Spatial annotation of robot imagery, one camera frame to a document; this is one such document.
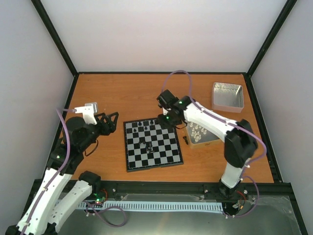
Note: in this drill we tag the pink-rimmed metal tin lid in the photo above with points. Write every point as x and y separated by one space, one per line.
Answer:
227 97

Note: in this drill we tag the black chess pieces cluster centre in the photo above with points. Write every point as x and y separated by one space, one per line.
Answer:
147 145

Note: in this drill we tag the light blue cable duct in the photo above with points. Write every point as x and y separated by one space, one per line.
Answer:
149 206

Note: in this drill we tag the small circuit board with led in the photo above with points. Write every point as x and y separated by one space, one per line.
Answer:
101 197

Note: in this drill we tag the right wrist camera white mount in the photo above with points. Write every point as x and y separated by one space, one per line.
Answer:
165 111

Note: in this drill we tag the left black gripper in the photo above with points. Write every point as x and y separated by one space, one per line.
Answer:
112 127

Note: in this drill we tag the white chess pieces in tin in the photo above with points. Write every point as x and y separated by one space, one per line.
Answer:
197 133

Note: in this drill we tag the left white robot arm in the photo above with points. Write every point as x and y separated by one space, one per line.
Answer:
46 215

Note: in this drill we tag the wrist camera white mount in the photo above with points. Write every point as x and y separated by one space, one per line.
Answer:
165 111
88 111

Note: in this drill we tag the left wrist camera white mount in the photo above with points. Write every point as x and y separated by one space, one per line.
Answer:
88 111

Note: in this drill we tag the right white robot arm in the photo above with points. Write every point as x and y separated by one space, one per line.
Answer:
239 140

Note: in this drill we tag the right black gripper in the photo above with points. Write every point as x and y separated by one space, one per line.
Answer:
163 122

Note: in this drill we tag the black frame rail front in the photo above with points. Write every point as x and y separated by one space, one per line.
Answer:
128 187

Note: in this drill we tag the open metal tin with pieces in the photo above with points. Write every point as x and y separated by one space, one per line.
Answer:
211 139

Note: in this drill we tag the black and silver chessboard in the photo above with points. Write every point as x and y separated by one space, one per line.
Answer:
165 142

